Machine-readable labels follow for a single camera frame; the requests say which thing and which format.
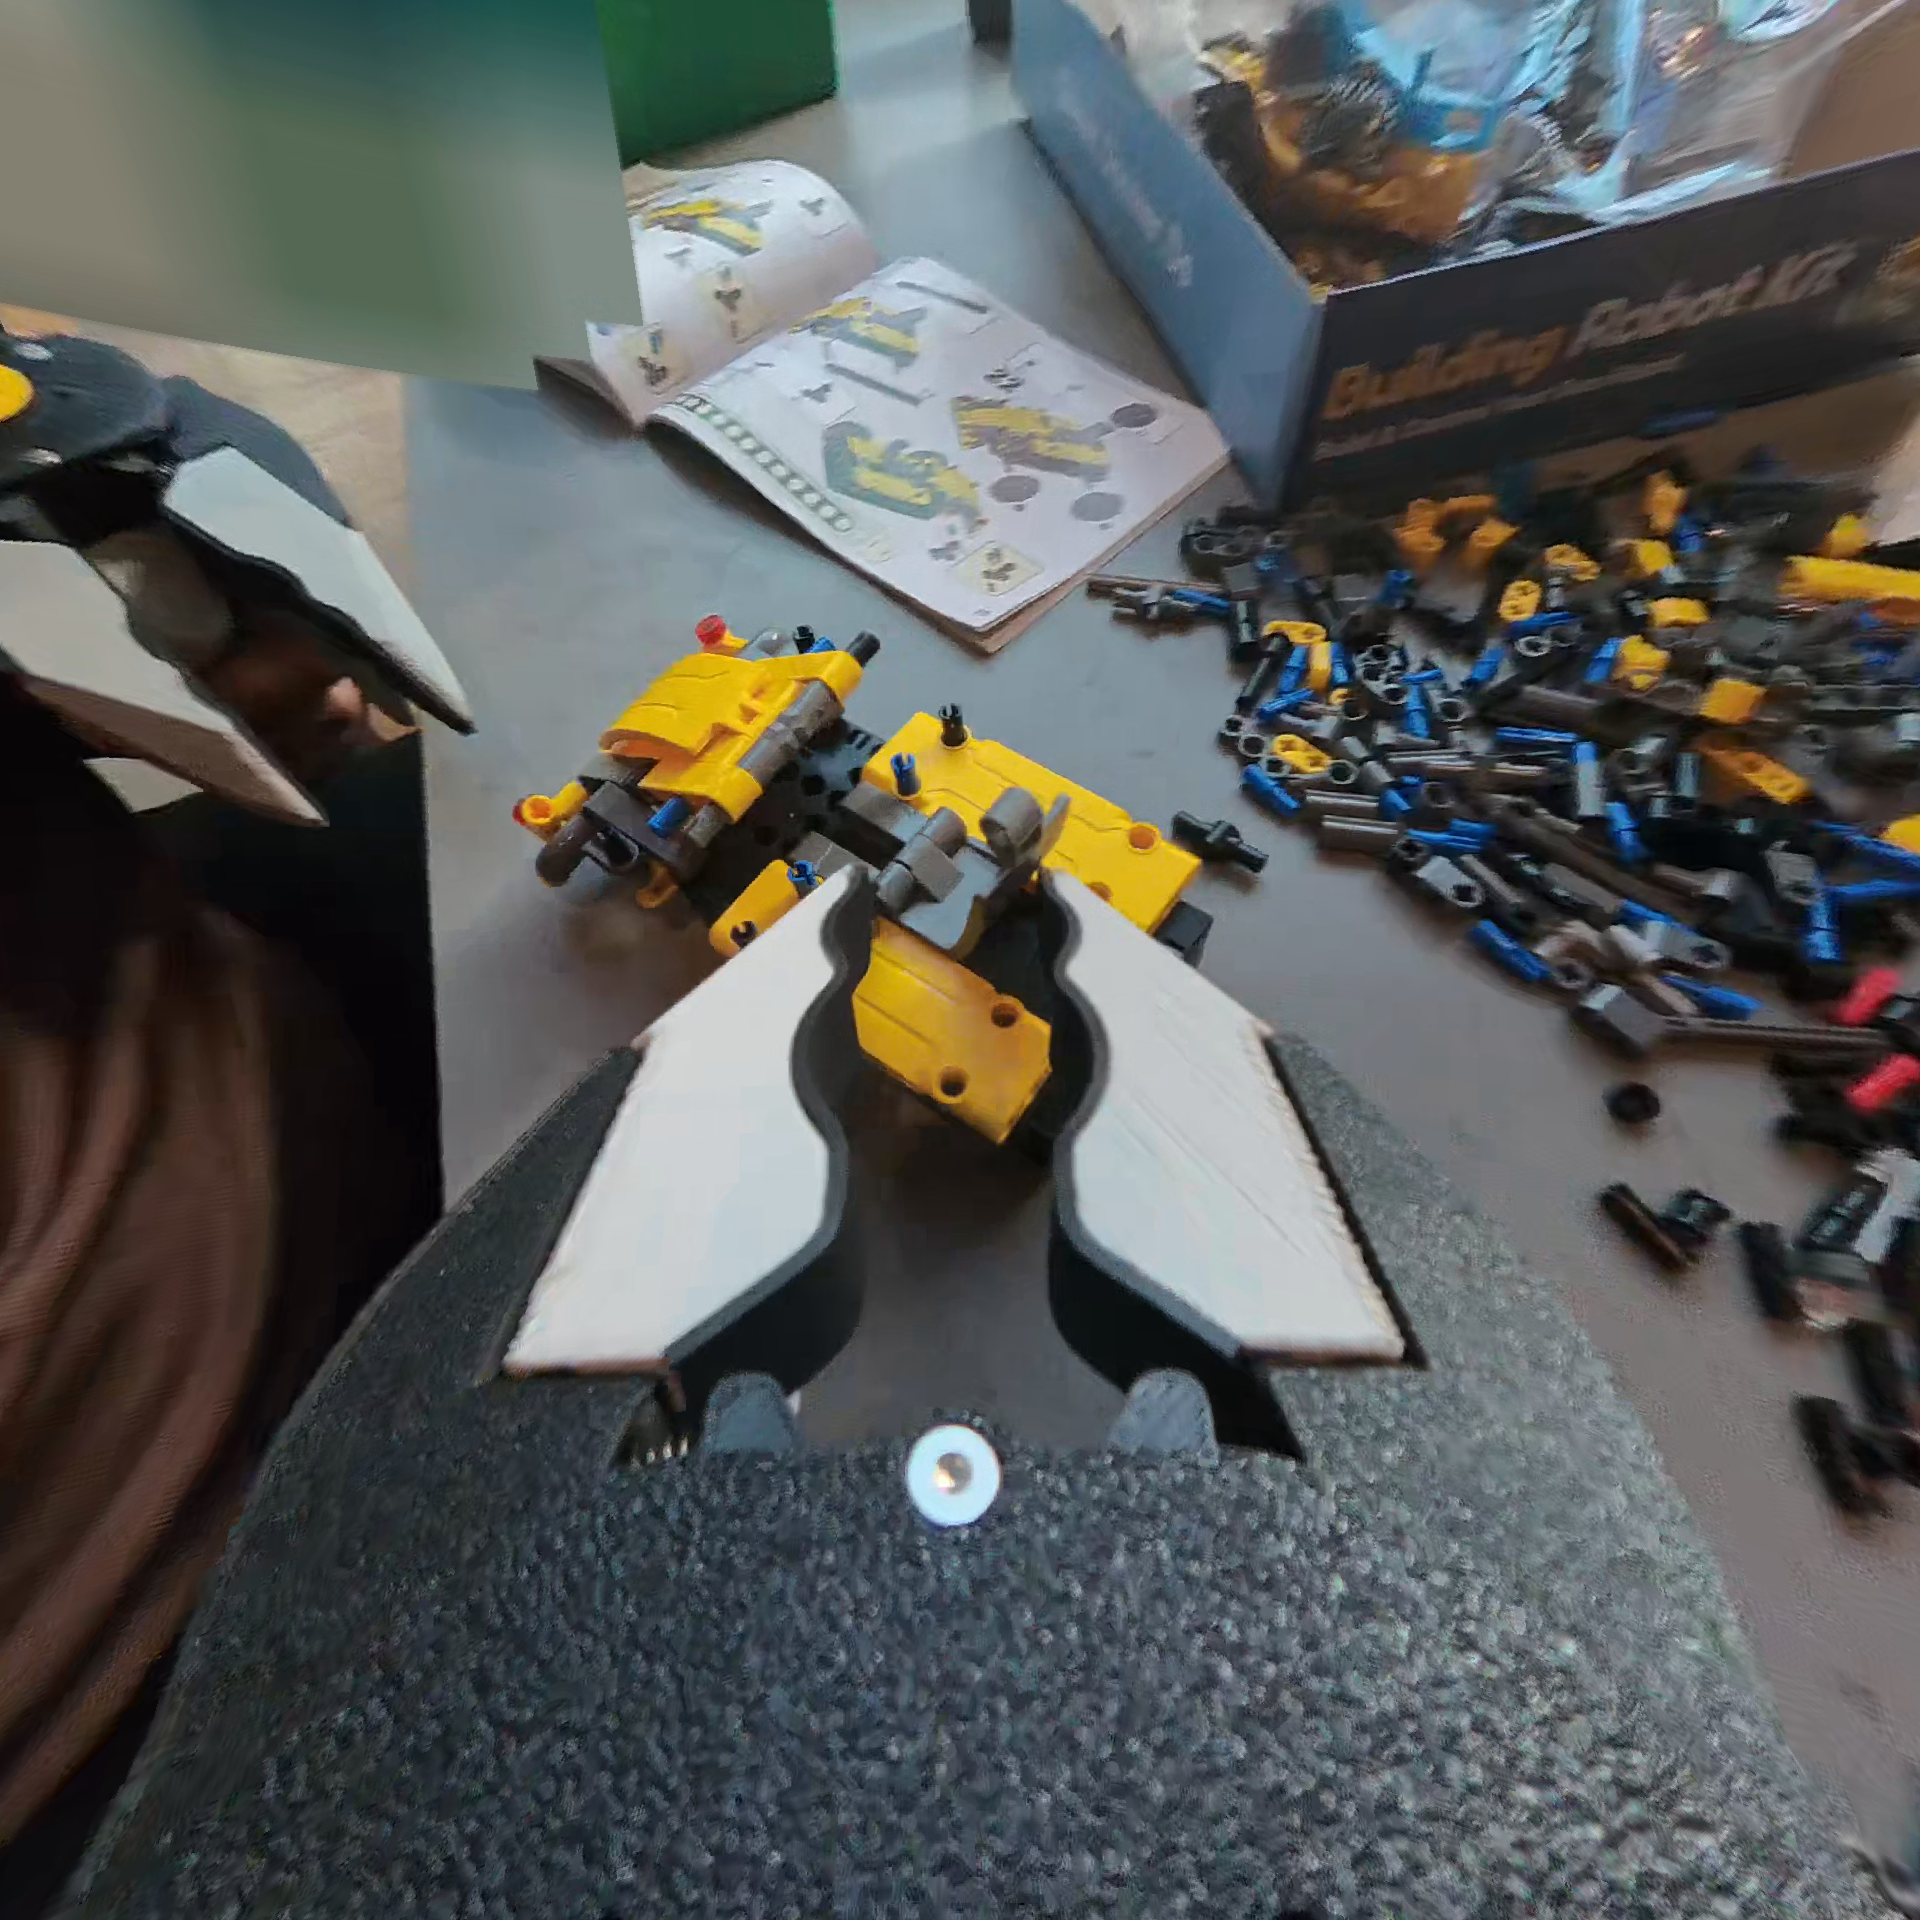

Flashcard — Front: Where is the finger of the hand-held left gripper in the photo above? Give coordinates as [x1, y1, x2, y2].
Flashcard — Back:
[0, 542, 330, 825]
[168, 450, 476, 736]

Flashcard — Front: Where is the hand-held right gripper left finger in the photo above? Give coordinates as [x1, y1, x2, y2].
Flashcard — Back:
[506, 870, 877, 1410]

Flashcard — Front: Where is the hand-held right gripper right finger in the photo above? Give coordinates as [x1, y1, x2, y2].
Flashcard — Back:
[1017, 875, 1412, 1406]

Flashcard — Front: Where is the yellow toy vehicle model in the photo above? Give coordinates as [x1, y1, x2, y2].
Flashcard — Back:
[509, 616, 1267, 1149]

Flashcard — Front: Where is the pile of small building parts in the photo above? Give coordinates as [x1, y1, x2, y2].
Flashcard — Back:
[1088, 450, 1920, 1532]

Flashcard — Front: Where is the grey desk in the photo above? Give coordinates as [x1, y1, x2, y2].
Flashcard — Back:
[407, 0, 1920, 1876]

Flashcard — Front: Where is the person's left hand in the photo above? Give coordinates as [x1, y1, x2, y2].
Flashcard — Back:
[187, 585, 415, 784]

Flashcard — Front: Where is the green plastic bin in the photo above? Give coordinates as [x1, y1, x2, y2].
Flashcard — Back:
[602, 0, 837, 164]

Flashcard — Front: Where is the instruction booklet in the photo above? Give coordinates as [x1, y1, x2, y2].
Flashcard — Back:
[535, 158, 1232, 657]

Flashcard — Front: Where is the blue cardboard box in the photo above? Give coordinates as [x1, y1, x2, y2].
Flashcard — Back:
[1006, 0, 1920, 512]

